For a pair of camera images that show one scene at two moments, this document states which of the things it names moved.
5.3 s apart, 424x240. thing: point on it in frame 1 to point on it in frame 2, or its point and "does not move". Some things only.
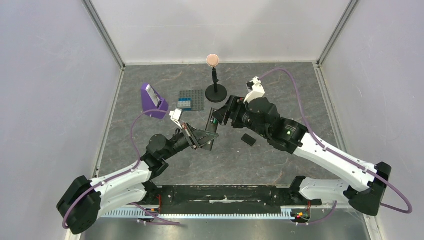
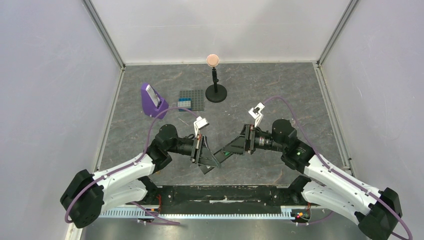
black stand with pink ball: x=216 y=93 does not move
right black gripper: x=228 y=109 to x=247 y=139
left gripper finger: x=202 y=137 to x=206 y=157
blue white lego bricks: x=185 y=104 does not move
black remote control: x=212 y=126 to x=220 y=157
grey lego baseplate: x=197 y=98 does not move
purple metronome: x=151 y=100 does not move
